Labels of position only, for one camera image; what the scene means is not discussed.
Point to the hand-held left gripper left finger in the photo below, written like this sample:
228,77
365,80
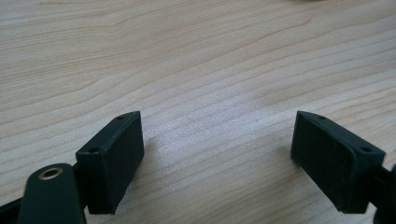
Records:
112,161

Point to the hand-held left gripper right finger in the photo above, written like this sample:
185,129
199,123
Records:
334,163

